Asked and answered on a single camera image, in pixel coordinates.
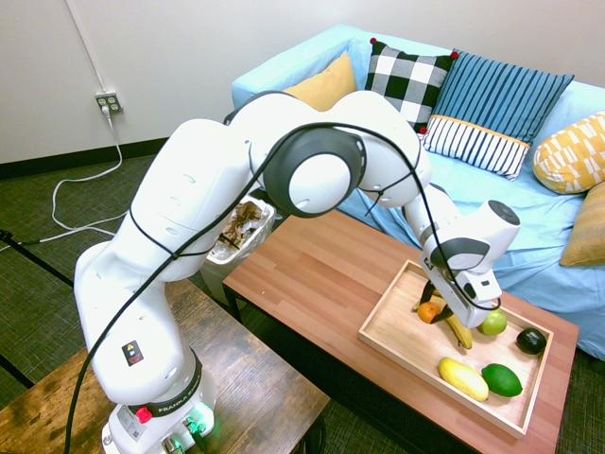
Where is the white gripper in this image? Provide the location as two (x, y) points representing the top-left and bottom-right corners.
(417, 252), (489, 331)

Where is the orange tangerine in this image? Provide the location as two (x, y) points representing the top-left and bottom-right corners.
(417, 301), (443, 325)

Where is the wooden tray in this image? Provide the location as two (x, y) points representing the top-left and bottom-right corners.
(357, 258), (555, 441)

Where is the large yellow banana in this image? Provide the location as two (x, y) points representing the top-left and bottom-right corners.
(441, 303), (475, 351)

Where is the green apple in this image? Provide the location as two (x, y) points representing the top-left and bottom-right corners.
(476, 307), (509, 338)

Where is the green lime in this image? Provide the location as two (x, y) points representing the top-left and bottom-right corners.
(481, 362), (525, 399)

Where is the dark avocado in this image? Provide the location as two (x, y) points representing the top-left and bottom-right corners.
(514, 326), (548, 357)

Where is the red-brown wooden coffee table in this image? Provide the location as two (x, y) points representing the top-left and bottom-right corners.
(221, 207), (581, 454)

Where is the light blue sofa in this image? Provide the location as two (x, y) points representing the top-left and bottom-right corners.
(230, 24), (605, 363)

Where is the white navy striped lumbar cushion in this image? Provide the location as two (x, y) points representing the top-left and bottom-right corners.
(420, 114), (532, 183)

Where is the mustard ribbed cushion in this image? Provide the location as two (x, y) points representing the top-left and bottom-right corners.
(559, 182), (605, 269)

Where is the cream plastic trash bin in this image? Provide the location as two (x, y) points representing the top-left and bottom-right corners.
(198, 198), (278, 305)

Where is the yellow white patterned bolster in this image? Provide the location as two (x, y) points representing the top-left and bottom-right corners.
(532, 111), (605, 196)

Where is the rustic dark wood side table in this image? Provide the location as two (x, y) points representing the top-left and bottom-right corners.
(0, 278), (332, 454)

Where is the crumpled brown paper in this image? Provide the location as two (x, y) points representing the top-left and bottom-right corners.
(220, 201), (259, 248)

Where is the blue striped cushion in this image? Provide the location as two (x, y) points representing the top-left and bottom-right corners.
(431, 48), (576, 148)

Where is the black white checked cushion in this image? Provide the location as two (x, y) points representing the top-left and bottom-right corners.
(363, 36), (461, 136)

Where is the plain mustard cushion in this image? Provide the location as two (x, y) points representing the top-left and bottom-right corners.
(282, 50), (358, 114)

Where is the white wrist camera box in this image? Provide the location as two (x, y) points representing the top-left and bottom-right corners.
(460, 269), (504, 309)

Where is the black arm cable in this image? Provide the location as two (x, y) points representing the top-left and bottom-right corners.
(63, 121), (504, 454)

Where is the white power cord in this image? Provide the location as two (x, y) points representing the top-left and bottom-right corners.
(50, 105), (126, 244)

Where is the wall power outlet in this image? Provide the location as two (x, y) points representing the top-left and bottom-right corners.
(94, 90), (125, 115)

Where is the black floor cable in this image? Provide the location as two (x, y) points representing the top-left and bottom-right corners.
(0, 228), (76, 288)

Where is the white wall conduit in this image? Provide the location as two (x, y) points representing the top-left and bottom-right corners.
(64, 0), (108, 94)

